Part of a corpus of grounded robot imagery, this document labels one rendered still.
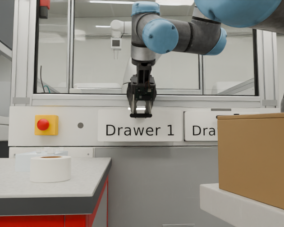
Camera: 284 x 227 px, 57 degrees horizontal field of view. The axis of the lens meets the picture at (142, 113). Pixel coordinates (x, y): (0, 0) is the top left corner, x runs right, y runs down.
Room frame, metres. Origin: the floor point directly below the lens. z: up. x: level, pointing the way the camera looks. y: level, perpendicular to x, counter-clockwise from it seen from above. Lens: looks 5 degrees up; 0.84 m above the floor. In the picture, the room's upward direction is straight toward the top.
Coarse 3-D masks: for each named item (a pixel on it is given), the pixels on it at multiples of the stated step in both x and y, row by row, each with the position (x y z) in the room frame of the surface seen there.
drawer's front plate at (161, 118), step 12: (108, 120) 0.89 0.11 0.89; (120, 120) 0.90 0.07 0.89; (132, 120) 0.90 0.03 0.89; (144, 120) 0.90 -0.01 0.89; (156, 120) 0.91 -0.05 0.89; (168, 120) 0.91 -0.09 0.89; (180, 120) 0.91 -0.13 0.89; (108, 132) 0.89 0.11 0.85; (120, 132) 0.90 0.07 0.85; (132, 132) 0.90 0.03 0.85; (144, 132) 0.90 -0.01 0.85; (168, 132) 0.91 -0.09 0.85; (180, 132) 0.91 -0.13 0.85
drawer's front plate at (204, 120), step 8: (184, 112) 0.99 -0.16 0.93; (192, 112) 0.97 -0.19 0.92; (200, 112) 0.98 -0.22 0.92; (208, 112) 0.98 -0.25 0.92; (216, 112) 0.98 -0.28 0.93; (224, 112) 0.98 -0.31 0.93; (232, 112) 0.99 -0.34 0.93; (240, 112) 0.99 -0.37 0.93; (248, 112) 0.99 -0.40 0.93; (256, 112) 0.99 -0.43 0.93; (184, 120) 0.98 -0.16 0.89; (192, 120) 0.97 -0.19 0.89; (200, 120) 0.98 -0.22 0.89; (208, 120) 0.98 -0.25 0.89; (216, 120) 0.98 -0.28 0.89; (184, 128) 0.98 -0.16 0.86; (192, 128) 0.97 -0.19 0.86; (208, 128) 0.98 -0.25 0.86; (216, 128) 0.98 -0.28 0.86; (184, 136) 0.98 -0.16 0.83; (192, 136) 0.97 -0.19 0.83; (200, 136) 0.98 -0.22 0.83; (208, 136) 0.98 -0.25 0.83; (216, 136) 0.98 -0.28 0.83
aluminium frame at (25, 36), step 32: (32, 0) 0.95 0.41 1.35; (32, 32) 0.95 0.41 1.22; (256, 32) 1.02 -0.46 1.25; (32, 64) 0.95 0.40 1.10; (256, 64) 1.03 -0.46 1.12; (32, 96) 0.95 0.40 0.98; (64, 96) 0.96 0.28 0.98; (96, 96) 0.97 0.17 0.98; (160, 96) 0.98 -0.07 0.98; (192, 96) 0.99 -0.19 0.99; (224, 96) 1.00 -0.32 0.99; (256, 96) 1.01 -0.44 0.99
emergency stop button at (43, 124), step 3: (39, 120) 0.89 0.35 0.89; (42, 120) 0.88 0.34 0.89; (45, 120) 0.89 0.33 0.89; (39, 123) 0.88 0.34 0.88; (42, 123) 0.88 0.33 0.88; (45, 123) 0.88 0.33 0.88; (48, 123) 0.89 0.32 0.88; (39, 126) 0.88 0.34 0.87; (42, 126) 0.88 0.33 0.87; (45, 126) 0.88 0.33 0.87; (48, 126) 0.89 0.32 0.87; (39, 129) 0.89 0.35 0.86; (42, 129) 0.88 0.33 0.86; (45, 129) 0.89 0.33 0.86
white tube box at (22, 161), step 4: (28, 152) 0.65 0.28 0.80; (32, 152) 0.67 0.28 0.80; (44, 152) 0.69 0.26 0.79; (56, 152) 0.69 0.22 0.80; (60, 152) 0.64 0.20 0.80; (64, 152) 0.67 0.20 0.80; (16, 156) 0.58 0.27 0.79; (20, 156) 0.58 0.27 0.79; (24, 156) 0.58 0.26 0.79; (28, 156) 0.58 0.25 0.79; (32, 156) 0.58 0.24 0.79; (36, 156) 0.58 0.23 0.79; (16, 160) 0.58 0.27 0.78; (20, 160) 0.58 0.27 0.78; (24, 160) 0.58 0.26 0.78; (28, 160) 0.58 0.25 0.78; (16, 164) 0.58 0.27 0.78; (20, 164) 0.58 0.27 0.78; (24, 164) 0.58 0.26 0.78; (28, 164) 0.58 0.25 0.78; (16, 168) 0.58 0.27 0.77; (20, 168) 0.58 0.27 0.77; (24, 168) 0.58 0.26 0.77; (28, 168) 0.58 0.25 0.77
